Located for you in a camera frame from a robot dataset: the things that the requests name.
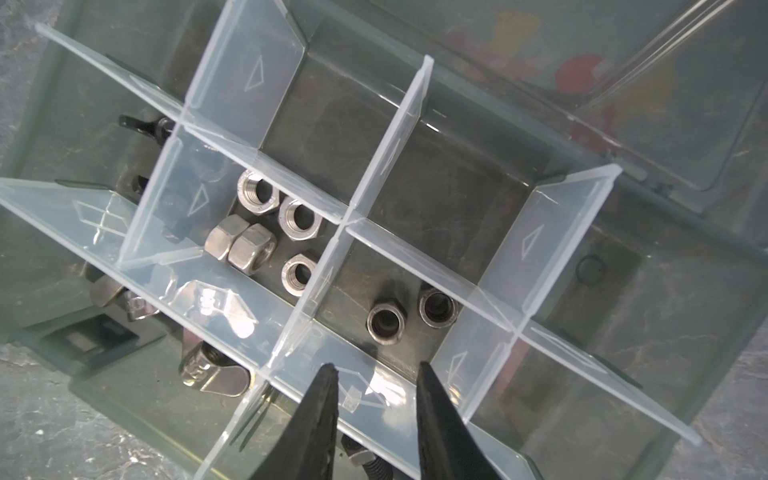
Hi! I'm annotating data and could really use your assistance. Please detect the silver wing nut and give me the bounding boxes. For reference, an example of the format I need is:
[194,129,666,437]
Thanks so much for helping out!
[179,342,251,397]
[90,275,160,322]

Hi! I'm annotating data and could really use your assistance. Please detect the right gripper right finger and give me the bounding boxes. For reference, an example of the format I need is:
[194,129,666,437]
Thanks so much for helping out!
[416,361,500,479]

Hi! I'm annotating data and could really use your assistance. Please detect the green compartment organizer box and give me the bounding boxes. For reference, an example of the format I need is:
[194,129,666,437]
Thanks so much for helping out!
[1,1,767,479]

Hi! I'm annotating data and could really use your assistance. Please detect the silver hex nut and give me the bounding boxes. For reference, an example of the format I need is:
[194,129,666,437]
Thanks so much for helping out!
[281,253,317,298]
[237,170,281,216]
[278,196,323,242]
[204,214,250,261]

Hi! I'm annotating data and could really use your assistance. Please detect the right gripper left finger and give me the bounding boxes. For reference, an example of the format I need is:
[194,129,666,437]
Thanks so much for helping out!
[250,363,339,479]

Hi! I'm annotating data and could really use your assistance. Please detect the black bolt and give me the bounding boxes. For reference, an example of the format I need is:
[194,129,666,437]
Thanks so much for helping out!
[341,435,394,480]

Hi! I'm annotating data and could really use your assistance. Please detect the black hex nut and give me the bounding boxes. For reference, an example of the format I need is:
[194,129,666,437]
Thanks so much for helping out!
[418,287,459,329]
[366,299,407,345]

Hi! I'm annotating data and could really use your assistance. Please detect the black wing nut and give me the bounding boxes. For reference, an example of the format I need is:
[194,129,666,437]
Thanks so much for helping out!
[118,115,176,147]

